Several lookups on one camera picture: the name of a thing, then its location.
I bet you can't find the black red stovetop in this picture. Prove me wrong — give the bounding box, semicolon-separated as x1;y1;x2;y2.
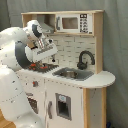
27;63;57;73

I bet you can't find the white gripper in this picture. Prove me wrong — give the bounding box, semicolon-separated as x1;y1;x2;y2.
33;39;57;67

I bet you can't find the grey toy sink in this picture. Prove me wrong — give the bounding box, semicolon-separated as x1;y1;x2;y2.
53;67;93;81

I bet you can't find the toy microwave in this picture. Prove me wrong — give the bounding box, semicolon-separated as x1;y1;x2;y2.
56;14;93;34

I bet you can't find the black toy faucet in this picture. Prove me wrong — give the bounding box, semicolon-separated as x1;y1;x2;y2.
77;50;95;70

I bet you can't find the grey fridge door handle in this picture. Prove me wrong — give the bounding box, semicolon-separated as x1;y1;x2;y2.
48;101;52;119

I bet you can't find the silver toy pot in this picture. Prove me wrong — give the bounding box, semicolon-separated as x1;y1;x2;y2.
63;70;78;78

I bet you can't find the wooden toy kitchen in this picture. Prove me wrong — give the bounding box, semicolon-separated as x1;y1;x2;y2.
18;10;115;128

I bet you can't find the grey ice dispenser panel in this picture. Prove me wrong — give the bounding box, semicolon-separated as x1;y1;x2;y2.
55;93;72;120

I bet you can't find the grey range hood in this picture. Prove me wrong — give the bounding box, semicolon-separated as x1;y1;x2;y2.
41;15;55;33

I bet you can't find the toy oven door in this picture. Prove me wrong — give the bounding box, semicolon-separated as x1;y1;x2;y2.
27;93;38;113

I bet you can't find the red stove knob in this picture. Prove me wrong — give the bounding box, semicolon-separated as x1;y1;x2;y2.
33;81;38;87

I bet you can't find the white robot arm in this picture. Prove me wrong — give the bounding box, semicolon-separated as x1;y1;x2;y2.
0;20;57;128

